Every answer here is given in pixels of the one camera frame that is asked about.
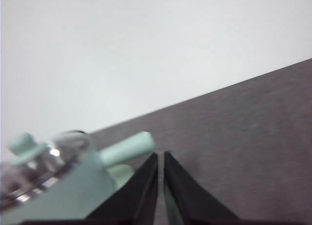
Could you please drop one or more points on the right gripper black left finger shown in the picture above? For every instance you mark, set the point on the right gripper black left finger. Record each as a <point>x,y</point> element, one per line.
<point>136,200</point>

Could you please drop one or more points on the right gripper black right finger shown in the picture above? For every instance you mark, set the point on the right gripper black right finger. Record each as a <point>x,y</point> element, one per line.
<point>187,200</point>

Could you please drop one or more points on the glass lid mint knob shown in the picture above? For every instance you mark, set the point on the glass lid mint knob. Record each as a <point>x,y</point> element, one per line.
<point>24,144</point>

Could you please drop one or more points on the mint green steamer pot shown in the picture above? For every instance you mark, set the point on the mint green steamer pot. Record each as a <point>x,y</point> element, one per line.
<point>73,186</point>

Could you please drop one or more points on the mint green breakfast machine base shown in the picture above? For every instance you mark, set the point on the mint green breakfast machine base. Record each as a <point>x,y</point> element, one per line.
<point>123,175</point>

